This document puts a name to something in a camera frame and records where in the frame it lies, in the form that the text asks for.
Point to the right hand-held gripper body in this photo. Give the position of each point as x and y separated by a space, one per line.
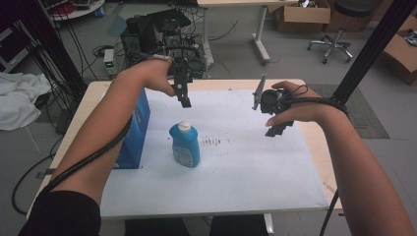
269 100

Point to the open brown cardboard box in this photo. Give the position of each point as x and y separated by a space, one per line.
303 14

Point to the grey power supply unit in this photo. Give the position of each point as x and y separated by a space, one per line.
109 61

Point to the person's right hand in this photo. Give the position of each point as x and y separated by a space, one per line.
300 109

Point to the round white table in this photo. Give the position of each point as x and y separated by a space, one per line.
77 10

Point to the grey floor mat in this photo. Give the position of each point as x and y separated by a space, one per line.
362 114

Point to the white-legged wooden desk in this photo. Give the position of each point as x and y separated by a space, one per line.
259 29

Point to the white cloth heap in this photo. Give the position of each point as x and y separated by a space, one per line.
19 98

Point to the person's dark trousers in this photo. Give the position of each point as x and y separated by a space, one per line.
196 226

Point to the blue cardboard box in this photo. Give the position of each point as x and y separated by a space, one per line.
135 134

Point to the white table mat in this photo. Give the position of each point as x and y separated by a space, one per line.
229 164

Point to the person's black sleeve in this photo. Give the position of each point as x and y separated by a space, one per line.
62 214

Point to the blue bottle with white cap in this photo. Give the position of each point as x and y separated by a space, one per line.
185 144

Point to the black computer equipment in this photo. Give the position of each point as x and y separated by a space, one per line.
157 32

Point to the black swivel office chair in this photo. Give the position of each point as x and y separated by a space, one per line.
337 39

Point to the person's left hand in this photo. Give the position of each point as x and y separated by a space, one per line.
160 78

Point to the large brown cardboard box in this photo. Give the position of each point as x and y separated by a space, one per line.
401 54

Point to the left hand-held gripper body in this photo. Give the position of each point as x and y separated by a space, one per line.
179 67

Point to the black metal stand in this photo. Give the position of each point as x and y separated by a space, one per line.
373 49

